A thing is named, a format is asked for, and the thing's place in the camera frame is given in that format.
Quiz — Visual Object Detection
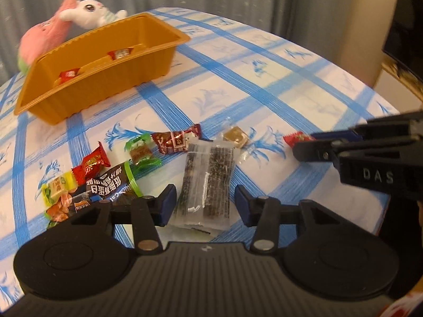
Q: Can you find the red foil candy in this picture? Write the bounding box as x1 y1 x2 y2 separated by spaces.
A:
72 141 111 180

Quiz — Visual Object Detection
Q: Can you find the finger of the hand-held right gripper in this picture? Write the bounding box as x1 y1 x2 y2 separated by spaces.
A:
309 110 423 142
292 139 342 170

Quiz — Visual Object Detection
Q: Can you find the orange plastic tray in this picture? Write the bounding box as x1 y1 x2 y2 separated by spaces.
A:
14 12 191 125

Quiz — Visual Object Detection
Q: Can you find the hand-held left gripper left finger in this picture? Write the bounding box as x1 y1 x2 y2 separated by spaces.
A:
71 184 177 255

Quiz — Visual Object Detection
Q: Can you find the blue checked tablecloth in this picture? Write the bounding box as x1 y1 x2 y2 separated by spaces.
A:
0 7 401 304

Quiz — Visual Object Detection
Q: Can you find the pink plush toy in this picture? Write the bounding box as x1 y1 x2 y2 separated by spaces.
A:
18 0 80 73

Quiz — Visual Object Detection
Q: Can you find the dark glossy panel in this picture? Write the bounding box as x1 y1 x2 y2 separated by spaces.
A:
381 0 423 85

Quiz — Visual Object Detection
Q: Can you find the black snack bar packet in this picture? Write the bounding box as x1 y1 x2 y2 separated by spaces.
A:
44 160 144 230

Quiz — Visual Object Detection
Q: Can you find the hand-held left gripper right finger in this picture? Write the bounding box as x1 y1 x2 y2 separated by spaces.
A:
234 185 344 255

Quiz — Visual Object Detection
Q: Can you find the white rabbit plush toy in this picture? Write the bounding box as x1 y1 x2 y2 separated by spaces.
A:
59 0 128 29

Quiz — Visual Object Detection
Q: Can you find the dark red candy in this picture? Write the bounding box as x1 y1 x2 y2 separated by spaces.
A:
150 124 202 155

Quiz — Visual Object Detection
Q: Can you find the yellow green candy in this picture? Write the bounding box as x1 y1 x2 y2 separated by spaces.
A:
41 170 80 205

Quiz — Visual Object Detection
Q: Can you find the small red candy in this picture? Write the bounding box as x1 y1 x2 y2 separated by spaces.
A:
283 131 314 147

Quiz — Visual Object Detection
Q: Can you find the red white wrapped candy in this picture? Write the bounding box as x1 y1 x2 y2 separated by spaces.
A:
107 47 136 60
54 68 83 86

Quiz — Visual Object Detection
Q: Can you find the white cabinet with gold trim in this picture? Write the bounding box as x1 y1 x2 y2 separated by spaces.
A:
373 56 423 113

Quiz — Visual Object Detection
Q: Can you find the brown candy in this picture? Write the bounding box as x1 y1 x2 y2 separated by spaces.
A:
220 119 255 164

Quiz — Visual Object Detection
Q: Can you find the red white cloth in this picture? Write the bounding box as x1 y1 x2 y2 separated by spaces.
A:
378 292 423 317

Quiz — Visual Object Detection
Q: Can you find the clear seaweed snack packet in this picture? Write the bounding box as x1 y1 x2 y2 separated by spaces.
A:
170 139 240 235

